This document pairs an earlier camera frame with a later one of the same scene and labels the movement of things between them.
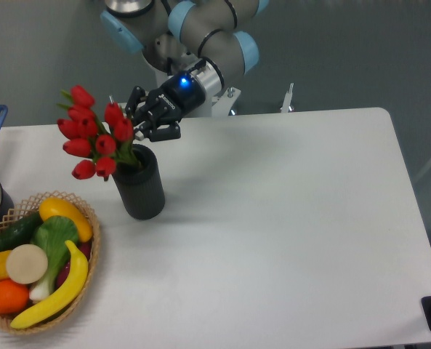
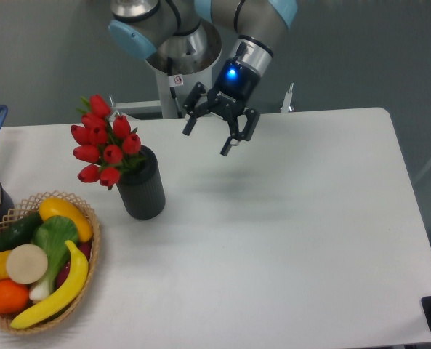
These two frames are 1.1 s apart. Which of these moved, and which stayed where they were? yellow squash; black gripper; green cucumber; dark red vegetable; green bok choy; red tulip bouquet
Moved: red tulip bouquet; black gripper
Stayed: dark red vegetable; yellow squash; green cucumber; green bok choy
